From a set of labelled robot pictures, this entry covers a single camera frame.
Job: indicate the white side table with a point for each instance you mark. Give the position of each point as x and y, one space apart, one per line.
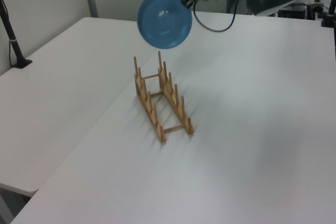
65 90

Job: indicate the wooden plate rack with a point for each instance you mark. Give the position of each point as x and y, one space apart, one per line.
152 117

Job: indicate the black electronics box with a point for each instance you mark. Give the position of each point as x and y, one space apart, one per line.
291 11

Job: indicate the blue round plate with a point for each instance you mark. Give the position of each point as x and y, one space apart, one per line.
162 19

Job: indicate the black camera pole with clamp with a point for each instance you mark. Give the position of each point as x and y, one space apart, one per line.
331 6

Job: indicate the black pole with white band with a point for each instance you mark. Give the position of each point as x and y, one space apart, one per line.
14 45

